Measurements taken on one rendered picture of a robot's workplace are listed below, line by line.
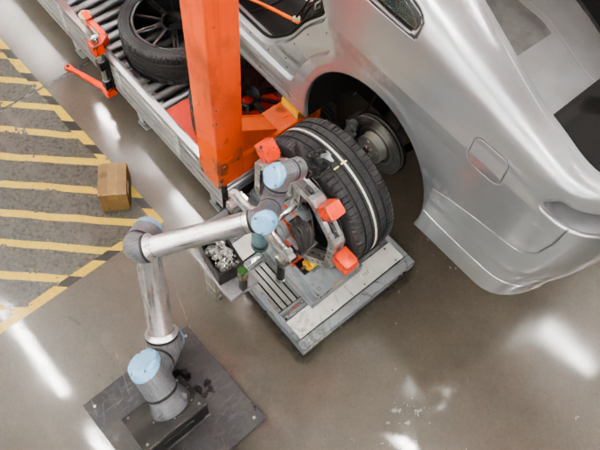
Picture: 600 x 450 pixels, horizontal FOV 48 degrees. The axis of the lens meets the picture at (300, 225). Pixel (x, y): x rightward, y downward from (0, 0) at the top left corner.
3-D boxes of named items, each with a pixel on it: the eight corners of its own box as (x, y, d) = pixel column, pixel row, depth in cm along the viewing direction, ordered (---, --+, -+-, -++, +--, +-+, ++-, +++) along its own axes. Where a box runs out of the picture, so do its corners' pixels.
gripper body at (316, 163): (322, 177, 268) (304, 183, 259) (309, 162, 270) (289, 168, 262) (331, 162, 263) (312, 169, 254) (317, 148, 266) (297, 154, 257)
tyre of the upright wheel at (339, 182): (417, 245, 290) (351, 110, 270) (378, 275, 281) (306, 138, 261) (339, 232, 348) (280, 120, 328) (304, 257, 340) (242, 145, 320)
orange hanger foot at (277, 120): (320, 125, 364) (325, 83, 334) (244, 175, 346) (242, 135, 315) (299, 106, 370) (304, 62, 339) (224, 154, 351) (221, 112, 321)
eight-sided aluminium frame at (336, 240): (336, 276, 315) (351, 220, 267) (326, 284, 312) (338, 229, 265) (263, 198, 333) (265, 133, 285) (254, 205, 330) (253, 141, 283)
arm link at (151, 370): (140, 405, 288) (119, 376, 281) (153, 378, 302) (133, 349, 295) (170, 398, 283) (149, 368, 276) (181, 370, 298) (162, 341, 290)
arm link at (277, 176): (258, 182, 251) (264, 159, 245) (279, 175, 260) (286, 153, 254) (275, 195, 246) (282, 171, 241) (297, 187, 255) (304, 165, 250)
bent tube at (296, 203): (322, 230, 280) (325, 218, 271) (287, 256, 274) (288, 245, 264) (295, 202, 286) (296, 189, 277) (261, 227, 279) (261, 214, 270)
